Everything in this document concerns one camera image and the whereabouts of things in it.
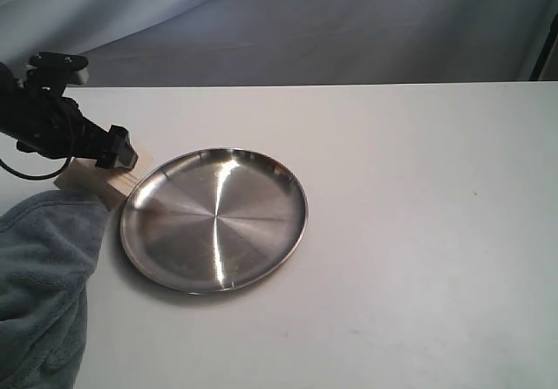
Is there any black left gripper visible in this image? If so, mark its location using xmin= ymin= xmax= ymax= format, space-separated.
xmin=1 ymin=52 xmax=138 ymax=172

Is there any wooden cube block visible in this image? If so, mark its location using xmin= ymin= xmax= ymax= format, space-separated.
xmin=54 ymin=147 xmax=155 ymax=208

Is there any grey fleece cloth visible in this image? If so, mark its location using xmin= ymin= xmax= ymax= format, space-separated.
xmin=1 ymin=190 xmax=109 ymax=388

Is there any round stainless steel plate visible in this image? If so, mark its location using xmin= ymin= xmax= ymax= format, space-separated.
xmin=119 ymin=148 xmax=309 ymax=295

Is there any grey backdrop cloth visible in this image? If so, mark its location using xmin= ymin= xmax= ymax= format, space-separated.
xmin=1 ymin=0 xmax=557 ymax=86

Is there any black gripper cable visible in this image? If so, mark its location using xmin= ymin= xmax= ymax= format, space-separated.
xmin=0 ymin=156 xmax=73 ymax=181

